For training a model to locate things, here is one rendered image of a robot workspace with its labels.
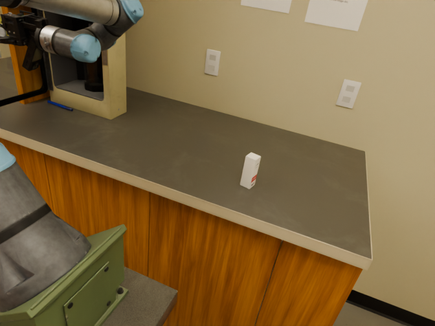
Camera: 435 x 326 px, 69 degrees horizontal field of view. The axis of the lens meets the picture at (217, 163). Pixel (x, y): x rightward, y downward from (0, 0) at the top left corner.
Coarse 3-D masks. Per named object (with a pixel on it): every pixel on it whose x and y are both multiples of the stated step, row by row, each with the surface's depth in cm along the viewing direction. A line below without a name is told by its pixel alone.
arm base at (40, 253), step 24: (48, 216) 49; (0, 240) 43; (24, 240) 45; (48, 240) 46; (72, 240) 51; (0, 264) 43; (24, 264) 44; (48, 264) 45; (72, 264) 47; (0, 288) 43; (24, 288) 43
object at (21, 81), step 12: (0, 12) 108; (12, 12) 112; (24, 12) 116; (0, 48) 111; (12, 48) 116; (24, 48) 120; (0, 60) 113; (12, 60) 117; (0, 72) 114; (12, 72) 118; (24, 72) 123; (36, 72) 128; (0, 84) 115; (12, 84) 120; (24, 84) 124; (36, 84) 130; (0, 96) 117; (12, 96) 121
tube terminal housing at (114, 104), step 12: (120, 36) 123; (120, 48) 125; (108, 60) 120; (120, 60) 127; (108, 72) 123; (120, 72) 129; (108, 84) 125; (120, 84) 132; (60, 96) 137; (72, 96) 135; (84, 96) 132; (108, 96) 128; (120, 96) 134; (84, 108) 135; (96, 108) 133; (108, 108) 130; (120, 108) 137
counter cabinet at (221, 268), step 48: (48, 192) 125; (96, 192) 114; (144, 192) 105; (144, 240) 116; (192, 240) 107; (240, 240) 99; (192, 288) 119; (240, 288) 109; (288, 288) 101; (336, 288) 94
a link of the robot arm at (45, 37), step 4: (44, 28) 88; (48, 28) 88; (52, 28) 88; (56, 28) 89; (40, 32) 89; (44, 32) 88; (48, 32) 88; (52, 32) 88; (40, 36) 88; (44, 36) 88; (48, 36) 88; (40, 40) 89; (44, 40) 88; (48, 40) 88; (44, 44) 89; (48, 44) 88; (44, 48) 90; (48, 48) 90; (52, 52) 91
